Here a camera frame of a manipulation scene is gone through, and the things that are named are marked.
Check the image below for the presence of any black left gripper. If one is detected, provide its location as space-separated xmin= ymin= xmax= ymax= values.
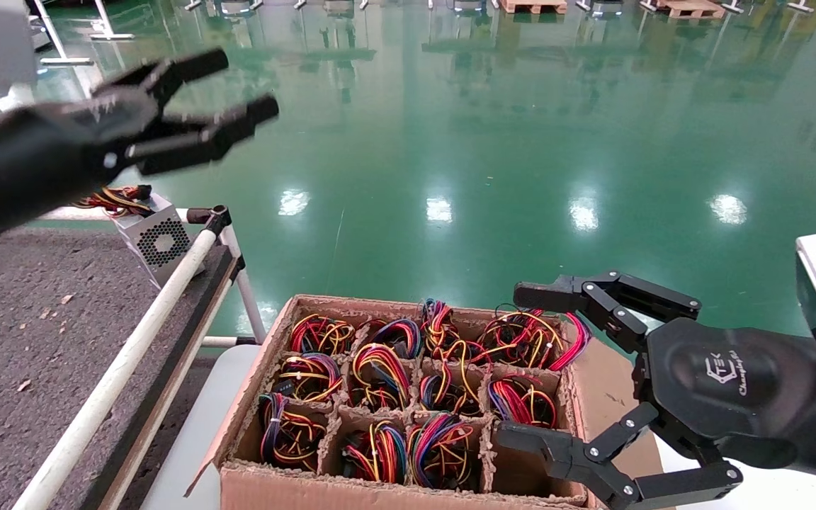
xmin=0 ymin=47 xmax=281 ymax=239

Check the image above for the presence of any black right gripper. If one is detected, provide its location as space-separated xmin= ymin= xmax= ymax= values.
xmin=495 ymin=271 xmax=816 ymax=510

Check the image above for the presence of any grey power supply with wires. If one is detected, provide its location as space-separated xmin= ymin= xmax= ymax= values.
xmin=74 ymin=184 xmax=205 ymax=289

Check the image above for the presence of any brown cardboard compartment box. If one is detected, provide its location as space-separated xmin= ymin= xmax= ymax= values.
xmin=185 ymin=294 xmax=664 ymax=510

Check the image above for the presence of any white background table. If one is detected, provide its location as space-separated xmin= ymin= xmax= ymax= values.
xmin=33 ymin=0 xmax=134 ymax=64

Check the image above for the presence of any white pipe table leg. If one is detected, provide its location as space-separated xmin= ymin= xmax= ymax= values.
xmin=222 ymin=227 xmax=268 ymax=342

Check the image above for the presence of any wooden pallet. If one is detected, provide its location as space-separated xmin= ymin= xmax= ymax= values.
xmin=656 ymin=0 xmax=726 ymax=19
xmin=500 ymin=0 xmax=568 ymax=15

